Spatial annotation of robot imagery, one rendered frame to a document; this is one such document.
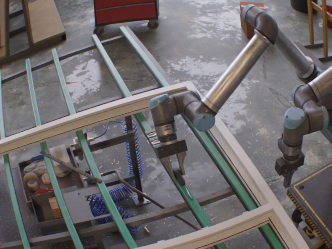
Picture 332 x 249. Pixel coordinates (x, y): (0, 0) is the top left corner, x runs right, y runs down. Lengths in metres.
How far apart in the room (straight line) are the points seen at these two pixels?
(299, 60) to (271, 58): 2.46
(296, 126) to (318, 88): 0.25
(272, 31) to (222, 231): 0.92
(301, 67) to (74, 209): 1.39
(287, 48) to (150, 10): 3.13
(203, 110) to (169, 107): 0.16
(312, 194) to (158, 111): 1.25
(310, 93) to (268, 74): 2.90
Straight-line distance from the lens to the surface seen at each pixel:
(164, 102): 2.41
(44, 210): 2.84
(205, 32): 5.60
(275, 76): 4.86
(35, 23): 6.50
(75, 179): 2.97
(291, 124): 1.84
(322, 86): 2.02
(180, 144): 2.46
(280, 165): 1.95
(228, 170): 2.52
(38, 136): 2.85
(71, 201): 2.47
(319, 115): 1.91
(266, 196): 2.29
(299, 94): 2.01
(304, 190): 3.21
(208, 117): 2.34
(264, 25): 2.34
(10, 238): 2.75
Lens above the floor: 2.54
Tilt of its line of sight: 37 degrees down
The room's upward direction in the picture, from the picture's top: 5 degrees counter-clockwise
